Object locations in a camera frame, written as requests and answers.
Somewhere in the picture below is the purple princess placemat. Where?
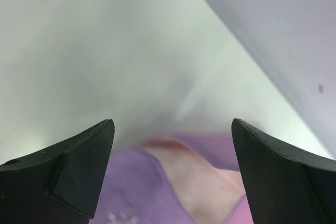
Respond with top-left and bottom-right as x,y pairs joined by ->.
92,135 -> 253,223

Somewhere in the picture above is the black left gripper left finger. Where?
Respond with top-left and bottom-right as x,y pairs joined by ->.
1,119 -> 115,223

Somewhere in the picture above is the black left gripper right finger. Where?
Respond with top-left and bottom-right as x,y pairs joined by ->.
232,119 -> 335,224

